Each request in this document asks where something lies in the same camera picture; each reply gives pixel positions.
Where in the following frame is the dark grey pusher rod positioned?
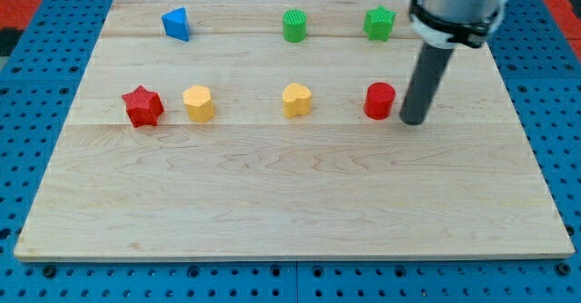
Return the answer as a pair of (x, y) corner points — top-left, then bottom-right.
(399, 43), (454, 126)

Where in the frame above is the red cylinder block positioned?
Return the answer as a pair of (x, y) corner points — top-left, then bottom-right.
(363, 83), (396, 120)

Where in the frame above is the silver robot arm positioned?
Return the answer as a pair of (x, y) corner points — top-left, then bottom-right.
(399, 0), (507, 126)

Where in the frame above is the yellow heart block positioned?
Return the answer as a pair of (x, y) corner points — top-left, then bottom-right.
(281, 83), (312, 118)

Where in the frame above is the green star block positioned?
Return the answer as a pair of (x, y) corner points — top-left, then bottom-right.
(363, 5), (397, 42)

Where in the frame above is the green cylinder block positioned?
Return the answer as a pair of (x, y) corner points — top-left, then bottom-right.
(282, 9), (307, 43)

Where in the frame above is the wooden board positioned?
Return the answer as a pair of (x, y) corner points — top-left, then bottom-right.
(15, 0), (575, 262)

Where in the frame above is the yellow hexagon block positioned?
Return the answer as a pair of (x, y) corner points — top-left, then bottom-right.
(182, 85), (215, 123)

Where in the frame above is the blue triangle block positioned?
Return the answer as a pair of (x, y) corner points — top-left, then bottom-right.
(162, 7), (189, 42)

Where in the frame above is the red star block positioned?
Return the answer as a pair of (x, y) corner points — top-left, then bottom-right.
(122, 85), (164, 128)

